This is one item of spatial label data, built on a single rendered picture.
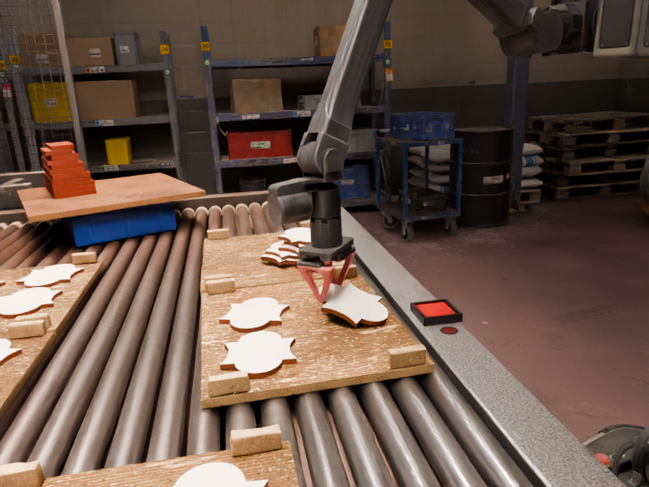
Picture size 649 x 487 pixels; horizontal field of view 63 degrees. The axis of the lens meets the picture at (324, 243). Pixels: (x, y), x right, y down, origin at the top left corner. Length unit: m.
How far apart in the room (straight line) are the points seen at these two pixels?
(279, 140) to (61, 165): 3.81
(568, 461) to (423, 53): 5.97
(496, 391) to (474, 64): 6.05
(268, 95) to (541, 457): 5.05
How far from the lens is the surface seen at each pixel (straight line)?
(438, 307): 1.04
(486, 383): 0.84
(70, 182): 1.85
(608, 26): 1.33
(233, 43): 6.09
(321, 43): 5.53
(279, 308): 1.01
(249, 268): 1.27
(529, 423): 0.77
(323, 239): 0.92
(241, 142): 5.44
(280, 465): 0.65
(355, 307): 0.95
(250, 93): 5.49
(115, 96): 5.70
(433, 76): 6.52
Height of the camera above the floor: 1.35
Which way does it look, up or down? 17 degrees down
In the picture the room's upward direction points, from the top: 3 degrees counter-clockwise
